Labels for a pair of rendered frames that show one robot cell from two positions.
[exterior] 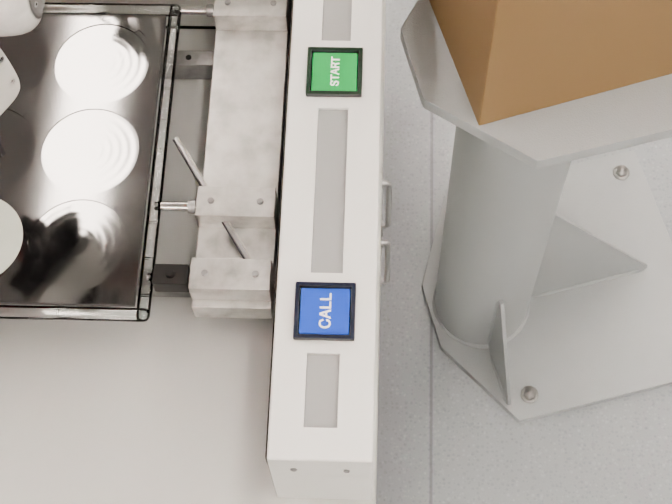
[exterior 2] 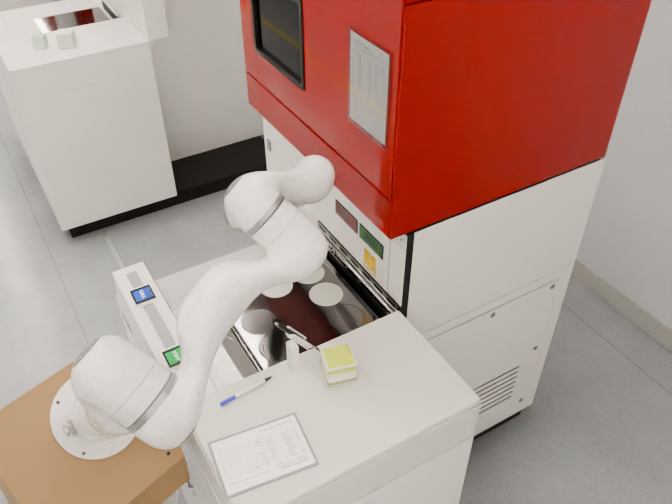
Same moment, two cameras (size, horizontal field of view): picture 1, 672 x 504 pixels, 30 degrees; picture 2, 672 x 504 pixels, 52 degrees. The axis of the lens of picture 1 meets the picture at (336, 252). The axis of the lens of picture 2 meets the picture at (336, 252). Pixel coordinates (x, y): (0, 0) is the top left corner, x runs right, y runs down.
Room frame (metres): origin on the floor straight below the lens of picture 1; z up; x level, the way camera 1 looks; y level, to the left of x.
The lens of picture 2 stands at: (1.86, -0.35, 2.28)
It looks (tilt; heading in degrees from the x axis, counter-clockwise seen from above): 40 degrees down; 144
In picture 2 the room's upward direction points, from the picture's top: straight up
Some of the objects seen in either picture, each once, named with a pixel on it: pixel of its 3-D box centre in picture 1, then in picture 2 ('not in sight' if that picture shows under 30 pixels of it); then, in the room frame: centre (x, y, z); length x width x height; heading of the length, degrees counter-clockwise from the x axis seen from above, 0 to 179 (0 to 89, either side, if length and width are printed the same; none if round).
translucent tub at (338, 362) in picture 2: not in sight; (338, 365); (0.99, 0.29, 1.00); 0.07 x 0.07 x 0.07; 70
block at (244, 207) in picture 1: (236, 207); not in sight; (0.59, 0.10, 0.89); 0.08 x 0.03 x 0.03; 85
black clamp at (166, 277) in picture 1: (171, 277); not in sight; (0.51, 0.16, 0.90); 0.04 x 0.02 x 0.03; 85
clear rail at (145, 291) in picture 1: (160, 153); (235, 332); (0.65, 0.18, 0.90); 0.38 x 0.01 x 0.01; 175
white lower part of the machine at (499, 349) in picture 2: not in sight; (405, 314); (0.53, 0.94, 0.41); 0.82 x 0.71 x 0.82; 175
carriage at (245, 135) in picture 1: (244, 154); (210, 355); (0.66, 0.09, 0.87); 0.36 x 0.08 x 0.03; 175
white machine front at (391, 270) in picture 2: not in sight; (327, 214); (0.50, 0.60, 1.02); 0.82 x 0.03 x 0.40; 175
